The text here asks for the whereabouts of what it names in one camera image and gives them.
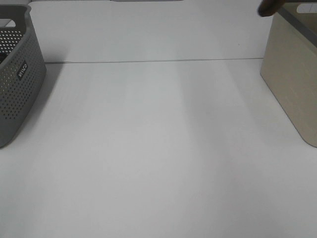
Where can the brown towel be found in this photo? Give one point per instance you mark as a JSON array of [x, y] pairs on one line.
[[269, 7]]

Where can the beige plastic storage bin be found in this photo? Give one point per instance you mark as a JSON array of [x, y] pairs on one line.
[[289, 67]]

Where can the grey perforated plastic basket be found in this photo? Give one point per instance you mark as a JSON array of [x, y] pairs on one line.
[[22, 69]]

